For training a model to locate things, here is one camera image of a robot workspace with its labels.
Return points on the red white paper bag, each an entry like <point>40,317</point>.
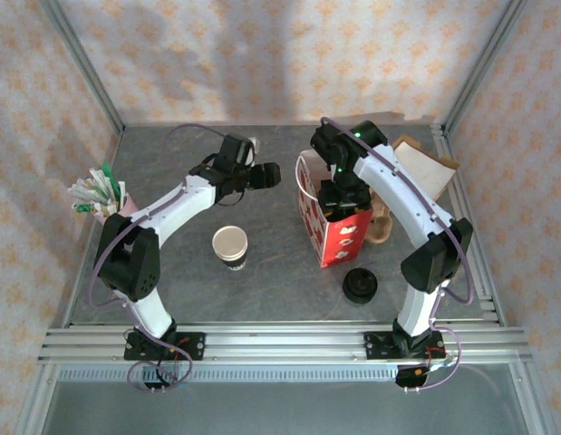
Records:
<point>339,240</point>

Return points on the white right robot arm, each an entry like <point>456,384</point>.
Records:
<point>398,181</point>

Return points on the brown pulp cup carrier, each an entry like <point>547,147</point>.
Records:
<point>382,226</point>

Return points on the open paper cup black sleeve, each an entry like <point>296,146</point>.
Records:
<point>230,242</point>

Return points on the black plastic cup lid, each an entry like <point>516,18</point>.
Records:
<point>360,284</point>

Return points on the cardboard napkin box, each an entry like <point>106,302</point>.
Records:
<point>447,163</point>

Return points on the pink cup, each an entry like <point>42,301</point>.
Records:
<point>126,210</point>

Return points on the white paper stirrer sachet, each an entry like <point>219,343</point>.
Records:
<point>99,181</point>
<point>80,189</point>
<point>105,208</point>
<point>122,192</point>

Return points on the green tipped sachet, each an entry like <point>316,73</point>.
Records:
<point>84,208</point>

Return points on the aluminium side rail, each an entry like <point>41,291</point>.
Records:
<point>490,303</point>
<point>116,145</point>

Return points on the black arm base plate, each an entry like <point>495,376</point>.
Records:
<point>194,346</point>
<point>375,346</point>

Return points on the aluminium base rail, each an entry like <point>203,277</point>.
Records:
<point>284,344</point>

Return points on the aluminium frame post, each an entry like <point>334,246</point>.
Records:
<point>484,63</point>
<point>80,63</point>

